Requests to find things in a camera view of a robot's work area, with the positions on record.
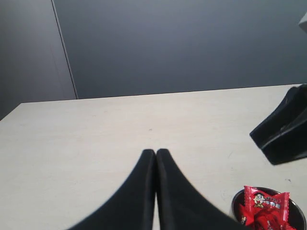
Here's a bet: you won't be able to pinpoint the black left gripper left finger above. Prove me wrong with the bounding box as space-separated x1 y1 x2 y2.
70 149 156 230

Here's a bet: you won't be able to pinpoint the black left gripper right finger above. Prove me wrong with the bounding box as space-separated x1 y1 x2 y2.
156 149 247 230

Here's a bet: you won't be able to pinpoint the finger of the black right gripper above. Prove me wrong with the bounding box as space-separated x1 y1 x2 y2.
250 84 307 146
260 112 307 165

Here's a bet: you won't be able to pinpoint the red candies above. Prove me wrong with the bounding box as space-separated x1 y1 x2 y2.
234 185 295 230

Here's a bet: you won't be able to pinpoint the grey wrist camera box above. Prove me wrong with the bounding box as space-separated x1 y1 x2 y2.
298 13 307 32

